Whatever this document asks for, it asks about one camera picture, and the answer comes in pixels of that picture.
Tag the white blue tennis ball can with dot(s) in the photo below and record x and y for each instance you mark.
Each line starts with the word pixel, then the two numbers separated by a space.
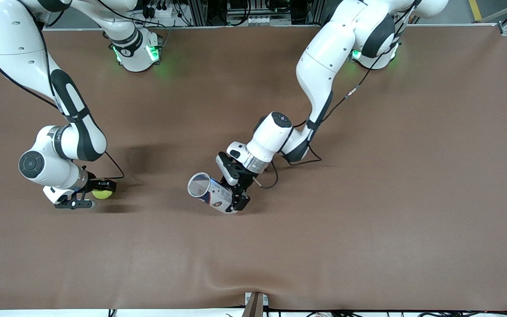
pixel 211 196

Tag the aluminium camera post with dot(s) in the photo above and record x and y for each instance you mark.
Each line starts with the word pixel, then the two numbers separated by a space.
pixel 255 306

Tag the yellow tennis ball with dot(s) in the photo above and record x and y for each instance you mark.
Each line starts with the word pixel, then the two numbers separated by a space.
pixel 102 195

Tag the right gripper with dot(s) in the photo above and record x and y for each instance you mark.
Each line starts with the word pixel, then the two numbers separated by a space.
pixel 92 183

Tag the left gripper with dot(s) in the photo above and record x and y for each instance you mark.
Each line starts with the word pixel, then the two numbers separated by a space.
pixel 245 179

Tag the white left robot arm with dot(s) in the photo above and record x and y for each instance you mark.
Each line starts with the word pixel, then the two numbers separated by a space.
pixel 319 66

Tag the white power strip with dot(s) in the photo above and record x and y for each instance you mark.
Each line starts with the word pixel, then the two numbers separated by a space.
pixel 161 11

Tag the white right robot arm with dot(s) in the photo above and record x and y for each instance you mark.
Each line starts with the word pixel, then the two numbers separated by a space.
pixel 11 39

